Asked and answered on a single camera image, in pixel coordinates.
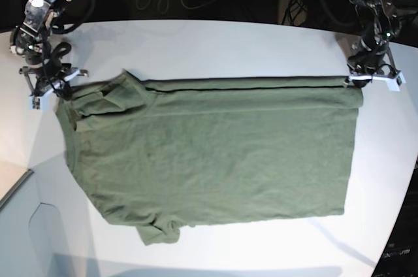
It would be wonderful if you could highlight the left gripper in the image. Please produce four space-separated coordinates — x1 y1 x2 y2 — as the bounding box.
343 53 401 88

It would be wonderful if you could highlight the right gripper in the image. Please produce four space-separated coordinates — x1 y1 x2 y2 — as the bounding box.
19 64 89 100

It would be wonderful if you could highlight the olive green t-shirt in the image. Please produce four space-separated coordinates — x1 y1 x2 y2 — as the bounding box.
56 71 363 245

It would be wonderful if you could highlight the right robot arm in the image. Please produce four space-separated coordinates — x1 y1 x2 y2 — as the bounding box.
9 0 95 109

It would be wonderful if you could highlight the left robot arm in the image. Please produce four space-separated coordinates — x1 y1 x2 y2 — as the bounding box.
344 0 406 91

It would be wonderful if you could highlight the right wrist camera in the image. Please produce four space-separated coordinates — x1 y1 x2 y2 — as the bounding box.
29 95 48 110

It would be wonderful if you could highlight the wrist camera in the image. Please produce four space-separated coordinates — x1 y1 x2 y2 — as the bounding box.
29 95 48 110
387 72 406 92

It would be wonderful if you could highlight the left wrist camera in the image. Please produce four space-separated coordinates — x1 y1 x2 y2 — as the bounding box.
387 72 406 92

